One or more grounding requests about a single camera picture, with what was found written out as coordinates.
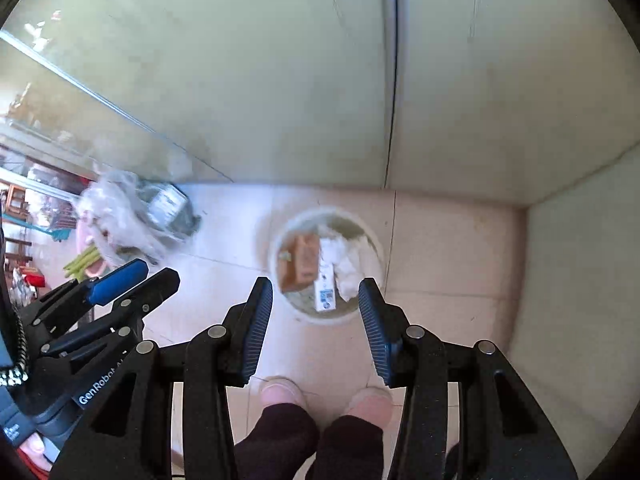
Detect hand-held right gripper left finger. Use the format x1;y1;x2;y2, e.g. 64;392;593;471
50;276;274;480

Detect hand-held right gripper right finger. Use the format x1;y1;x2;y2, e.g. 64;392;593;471
357;277;581;480

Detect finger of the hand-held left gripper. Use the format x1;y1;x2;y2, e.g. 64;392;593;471
40;267;181;361
31;259;150;332

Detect crumpled plastic bag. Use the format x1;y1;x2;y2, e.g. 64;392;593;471
80;170;202;266

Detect white tissue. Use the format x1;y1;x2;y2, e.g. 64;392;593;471
320;225;381;303

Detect pink left slipper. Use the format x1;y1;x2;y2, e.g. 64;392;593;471
260;376;307;408

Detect person's left leg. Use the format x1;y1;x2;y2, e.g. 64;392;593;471
234;402;321;480

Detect person's right leg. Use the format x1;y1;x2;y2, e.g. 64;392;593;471
305;414;385;480

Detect green vegetable stalks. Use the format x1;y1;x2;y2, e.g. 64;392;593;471
64;247;103;279

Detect round plastic waste bin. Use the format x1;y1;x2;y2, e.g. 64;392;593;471
267;209;386;323

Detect person's left hand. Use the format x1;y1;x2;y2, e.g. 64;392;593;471
22;432;56;471

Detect pink plastic basin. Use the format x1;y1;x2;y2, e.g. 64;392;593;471
77;220;108;277

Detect brown cardboard box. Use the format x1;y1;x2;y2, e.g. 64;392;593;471
280;232;321;292

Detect braided coiled cable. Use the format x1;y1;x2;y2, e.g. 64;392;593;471
0;230;29;388

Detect pink slipper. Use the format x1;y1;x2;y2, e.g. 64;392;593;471
260;376;307;408
347;387;393;429

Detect person's leg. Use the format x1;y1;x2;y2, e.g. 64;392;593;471
305;414;385;480
234;402;321;480

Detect small white box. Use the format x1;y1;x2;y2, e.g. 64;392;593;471
314;260;337;313

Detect pink right slipper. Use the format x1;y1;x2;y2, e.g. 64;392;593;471
347;387;393;429

